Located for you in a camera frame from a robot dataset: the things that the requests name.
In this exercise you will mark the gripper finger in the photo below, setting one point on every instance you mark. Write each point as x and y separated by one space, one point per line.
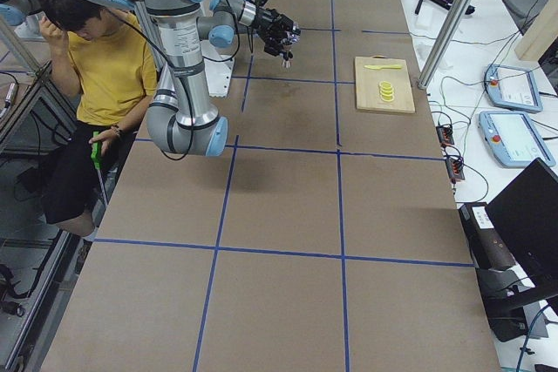
281 23
274 46

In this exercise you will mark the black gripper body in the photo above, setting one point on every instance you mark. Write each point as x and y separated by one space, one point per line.
264 24

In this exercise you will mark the clear glass measuring cup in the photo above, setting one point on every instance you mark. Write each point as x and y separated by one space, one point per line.
291 37

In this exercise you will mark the steel double jigger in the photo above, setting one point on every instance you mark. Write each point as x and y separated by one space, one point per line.
286 55

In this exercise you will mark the bamboo cutting board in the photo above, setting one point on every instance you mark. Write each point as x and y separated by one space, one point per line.
367 89

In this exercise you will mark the lemon slice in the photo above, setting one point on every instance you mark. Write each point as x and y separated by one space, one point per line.
385 85
386 91
387 95
387 99

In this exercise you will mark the yellow plastic knife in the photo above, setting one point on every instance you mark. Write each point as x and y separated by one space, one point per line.
378 67

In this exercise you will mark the person in yellow shirt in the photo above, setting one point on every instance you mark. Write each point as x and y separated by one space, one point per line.
97 56

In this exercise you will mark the far teach pendant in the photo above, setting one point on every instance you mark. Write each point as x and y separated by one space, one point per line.
512 88

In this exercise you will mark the teach pendant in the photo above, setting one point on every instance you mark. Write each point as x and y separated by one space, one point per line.
512 88
513 139

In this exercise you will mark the near teach pendant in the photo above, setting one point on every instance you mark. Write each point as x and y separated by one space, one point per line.
513 139

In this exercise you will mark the black computer box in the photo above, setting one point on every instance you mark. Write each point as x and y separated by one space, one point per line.
488 248

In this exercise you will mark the black monitor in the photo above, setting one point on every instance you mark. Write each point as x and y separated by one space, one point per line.
524 214

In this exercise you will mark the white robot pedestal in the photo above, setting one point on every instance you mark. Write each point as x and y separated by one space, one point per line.
218 76

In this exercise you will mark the aluminium frame post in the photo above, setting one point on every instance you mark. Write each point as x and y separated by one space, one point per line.
442 42

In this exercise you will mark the green handled tool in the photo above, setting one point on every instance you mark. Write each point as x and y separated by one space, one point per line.
96 160

